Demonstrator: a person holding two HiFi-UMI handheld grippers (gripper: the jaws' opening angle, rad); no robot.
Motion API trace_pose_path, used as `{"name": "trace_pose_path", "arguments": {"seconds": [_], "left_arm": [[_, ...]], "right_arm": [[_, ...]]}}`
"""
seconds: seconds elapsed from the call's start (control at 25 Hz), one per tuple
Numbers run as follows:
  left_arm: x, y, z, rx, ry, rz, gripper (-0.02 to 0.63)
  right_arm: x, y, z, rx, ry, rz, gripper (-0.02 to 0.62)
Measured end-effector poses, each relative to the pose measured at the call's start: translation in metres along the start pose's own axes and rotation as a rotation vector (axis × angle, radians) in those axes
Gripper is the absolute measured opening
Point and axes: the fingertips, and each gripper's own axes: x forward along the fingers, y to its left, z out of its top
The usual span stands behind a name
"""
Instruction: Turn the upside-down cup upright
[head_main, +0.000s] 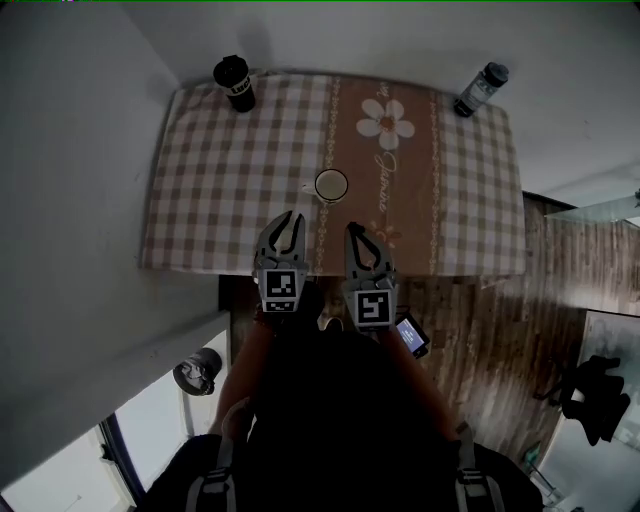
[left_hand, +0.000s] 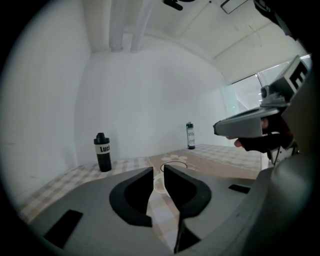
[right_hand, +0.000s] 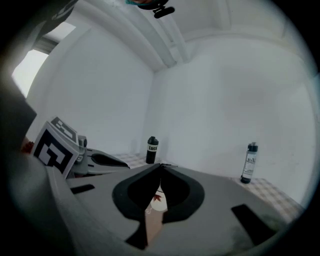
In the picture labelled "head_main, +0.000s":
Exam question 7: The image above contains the dark window frame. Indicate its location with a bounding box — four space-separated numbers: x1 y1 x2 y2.
99 413 149 509

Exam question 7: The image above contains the grey mottled panel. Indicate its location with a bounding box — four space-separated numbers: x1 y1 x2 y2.
577 308 640 396

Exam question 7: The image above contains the black office chair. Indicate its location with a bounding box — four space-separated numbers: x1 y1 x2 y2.
532 353 632 447

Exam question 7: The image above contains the clear bottle with dark lid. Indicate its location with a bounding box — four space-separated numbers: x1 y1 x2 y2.
453 61 510 119

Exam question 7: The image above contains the person's black clothing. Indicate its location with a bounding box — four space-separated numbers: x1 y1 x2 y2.
144 282 544 512

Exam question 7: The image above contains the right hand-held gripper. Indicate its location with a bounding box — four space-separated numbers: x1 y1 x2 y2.
342 222 401 332

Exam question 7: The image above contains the white mug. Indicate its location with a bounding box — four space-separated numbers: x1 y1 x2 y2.
301 168 350 205

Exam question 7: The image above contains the grey left shoulder strap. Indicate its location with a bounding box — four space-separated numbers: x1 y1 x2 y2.
184 397 251 512

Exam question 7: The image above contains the person's right forearm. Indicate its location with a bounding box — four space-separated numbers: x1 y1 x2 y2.
379 327 464 444

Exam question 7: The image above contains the person's left forearm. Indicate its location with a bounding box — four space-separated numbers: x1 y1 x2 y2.
207 314 277 441

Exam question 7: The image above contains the small device with lit screen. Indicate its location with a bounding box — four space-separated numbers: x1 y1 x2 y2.
394 314 431 360

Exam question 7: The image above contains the checked beige flower tablecloth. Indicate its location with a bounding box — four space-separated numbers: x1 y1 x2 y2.
137 72 529 279

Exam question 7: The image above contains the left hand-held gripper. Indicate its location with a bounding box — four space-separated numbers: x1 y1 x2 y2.
253 209 311 317

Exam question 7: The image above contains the grey right shoulder strap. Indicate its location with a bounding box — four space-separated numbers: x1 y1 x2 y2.
452 422 506 512

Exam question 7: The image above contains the black bin with grey bag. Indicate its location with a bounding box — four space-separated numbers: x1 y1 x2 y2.
172 347 223 397

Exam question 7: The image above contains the grey shoulder strap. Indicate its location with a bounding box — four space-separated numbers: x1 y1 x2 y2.
184 397 251 512
452 422 506 512

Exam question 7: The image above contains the black bottle with white band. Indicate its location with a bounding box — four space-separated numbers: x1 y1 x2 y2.
212 54 257 114

